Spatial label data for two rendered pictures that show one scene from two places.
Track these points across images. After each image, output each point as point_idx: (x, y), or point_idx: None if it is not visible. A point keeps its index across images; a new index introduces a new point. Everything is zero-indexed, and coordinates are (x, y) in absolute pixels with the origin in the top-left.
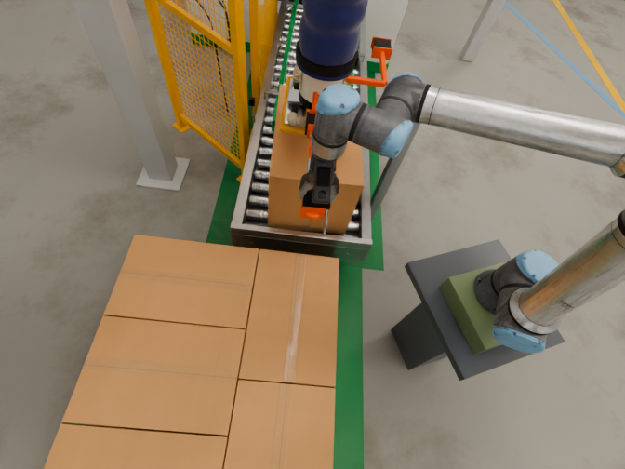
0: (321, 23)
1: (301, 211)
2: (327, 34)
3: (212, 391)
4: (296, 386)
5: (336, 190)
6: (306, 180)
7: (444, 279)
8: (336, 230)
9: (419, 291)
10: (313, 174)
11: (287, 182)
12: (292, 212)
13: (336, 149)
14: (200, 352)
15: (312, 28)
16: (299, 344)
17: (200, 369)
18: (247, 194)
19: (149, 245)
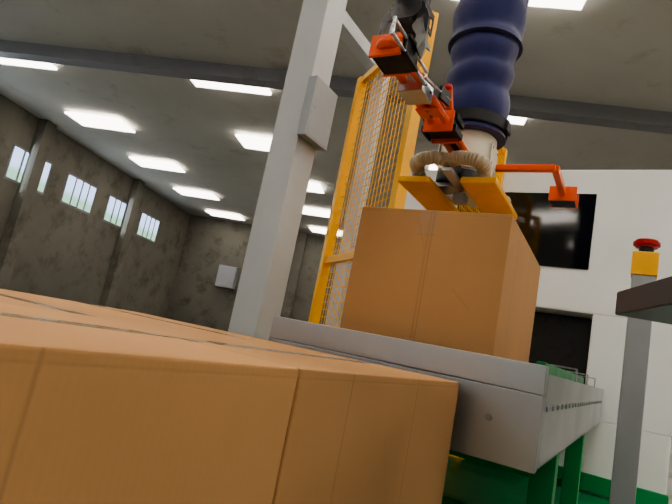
0: (459, 69)
1: (372, 43)
2: (466, 79)
3: (11, 300)
4: (188, 341)
5: (424, 22)
6: (388, 19)
7: None
8: None
9: (653, 288)
10: (397, 2)
11: (387, 217)
12: (385, 298)
13: None
14: (69, 307)
15: (452, 82)
16: (268, 351)
17: (36, 302)
18: None
19: (146, 314)
